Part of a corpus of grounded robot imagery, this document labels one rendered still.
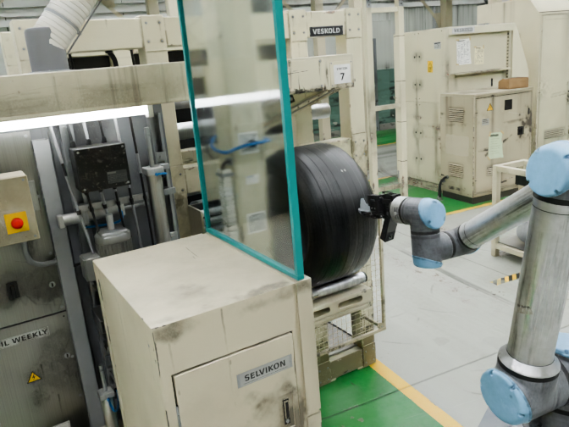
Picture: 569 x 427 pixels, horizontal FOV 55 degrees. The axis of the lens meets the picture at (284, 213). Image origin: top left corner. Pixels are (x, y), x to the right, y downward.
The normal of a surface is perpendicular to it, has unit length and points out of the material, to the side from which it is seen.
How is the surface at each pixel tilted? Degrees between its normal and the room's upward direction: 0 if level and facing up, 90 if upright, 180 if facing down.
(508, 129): 90
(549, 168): 81
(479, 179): 90
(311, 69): 90
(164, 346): 90
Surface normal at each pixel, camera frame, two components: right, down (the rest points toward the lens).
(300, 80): 0.51, 0.18
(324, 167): 0.26, -0.63
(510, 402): -0.89, 0.24
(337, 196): 0.42, -0.27
